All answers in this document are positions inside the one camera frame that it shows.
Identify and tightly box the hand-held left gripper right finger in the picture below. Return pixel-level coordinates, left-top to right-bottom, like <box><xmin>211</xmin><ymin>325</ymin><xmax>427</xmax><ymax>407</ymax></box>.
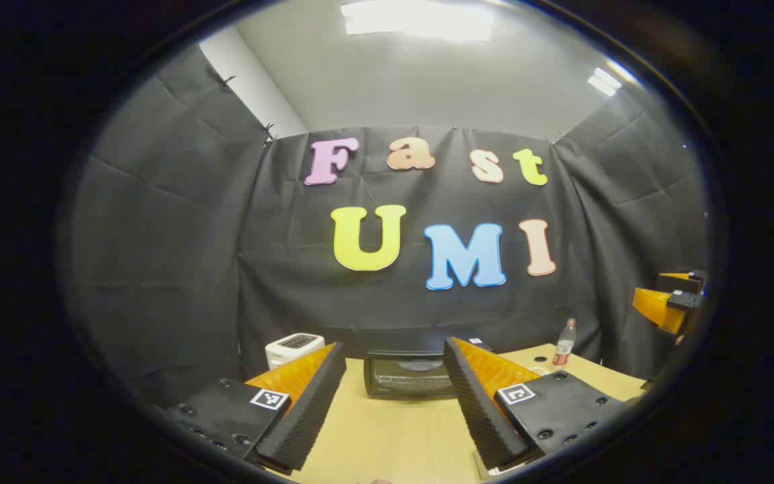
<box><xmin>443</xmin><ymin>335</ymin><xmax>630</xmax><ymax>475</ymax></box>

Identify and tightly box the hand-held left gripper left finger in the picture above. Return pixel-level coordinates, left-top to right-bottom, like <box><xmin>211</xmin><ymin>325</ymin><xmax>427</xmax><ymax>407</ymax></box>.
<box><xmin>165</xmin><ymin>341</ymin><xmax>348</xmax><ymax>475</ymax></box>

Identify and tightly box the black electric oven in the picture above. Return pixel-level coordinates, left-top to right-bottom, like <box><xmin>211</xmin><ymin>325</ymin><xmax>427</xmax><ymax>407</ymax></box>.
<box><xmin>363</xmin><ymin>335</ymin><xmax>495</xmax><ymax>402</ymax></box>

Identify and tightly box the white toaster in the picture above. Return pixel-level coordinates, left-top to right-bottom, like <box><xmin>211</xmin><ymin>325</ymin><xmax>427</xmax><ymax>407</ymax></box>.
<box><xmin>265</xmin><ymin>333</ymin><xmax>326</xmax><ymax>371</ymax></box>

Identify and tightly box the clear bottle with red label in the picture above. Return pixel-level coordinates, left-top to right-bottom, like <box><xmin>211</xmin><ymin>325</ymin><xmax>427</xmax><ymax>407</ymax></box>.
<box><xmin>552</xmin><ymin>318</ymin><xmax>577</xmax><ymax>368</ymax></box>

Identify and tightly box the black backdrop cloth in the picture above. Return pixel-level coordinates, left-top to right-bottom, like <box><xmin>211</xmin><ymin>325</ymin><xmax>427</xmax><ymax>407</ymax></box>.
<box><xmin>68</xmin><ymin>44</ymin><xmax>709</xmax><ymax>404</ymax></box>

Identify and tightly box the small ceiling light panel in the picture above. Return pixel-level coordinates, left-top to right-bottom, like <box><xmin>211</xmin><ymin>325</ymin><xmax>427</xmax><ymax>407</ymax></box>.
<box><xmin>587</xmin><ymin>66</ymin><xmax>624</xmax><ymax>97</ymax></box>

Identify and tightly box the large ceiling light panel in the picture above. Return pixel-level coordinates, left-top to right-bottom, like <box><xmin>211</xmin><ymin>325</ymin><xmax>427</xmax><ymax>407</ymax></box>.
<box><xmin>340</xmin><ymin>0</ymin><xmax>495</xmax><ymax>41</ymax></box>

